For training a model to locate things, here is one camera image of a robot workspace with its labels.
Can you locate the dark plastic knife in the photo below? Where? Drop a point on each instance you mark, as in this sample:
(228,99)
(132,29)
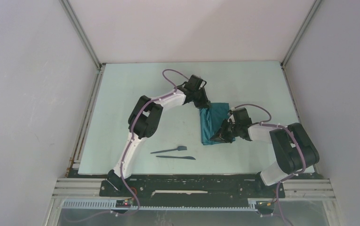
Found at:
(176,157)

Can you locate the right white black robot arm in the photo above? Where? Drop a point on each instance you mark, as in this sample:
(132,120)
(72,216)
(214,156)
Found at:
(294,151)

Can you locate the white slotted cable duct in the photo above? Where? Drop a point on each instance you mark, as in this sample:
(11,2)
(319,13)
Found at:
(114,205)

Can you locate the aluminium frame extrusion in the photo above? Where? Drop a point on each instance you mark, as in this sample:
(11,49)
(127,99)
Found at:
(76,192)

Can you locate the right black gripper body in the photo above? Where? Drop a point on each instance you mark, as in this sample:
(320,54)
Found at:
(229,131)

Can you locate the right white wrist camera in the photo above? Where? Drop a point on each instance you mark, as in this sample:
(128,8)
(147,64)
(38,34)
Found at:
(230,116)

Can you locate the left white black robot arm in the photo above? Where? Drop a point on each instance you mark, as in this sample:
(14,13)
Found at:
(144,120)

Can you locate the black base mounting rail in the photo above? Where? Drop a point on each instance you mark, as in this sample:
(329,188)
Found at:
(192,190)

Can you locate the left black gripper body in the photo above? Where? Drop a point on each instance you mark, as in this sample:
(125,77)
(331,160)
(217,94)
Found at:
(199,98)

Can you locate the teal cloth napkin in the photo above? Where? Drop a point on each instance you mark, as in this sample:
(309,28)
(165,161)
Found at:
(211,120)

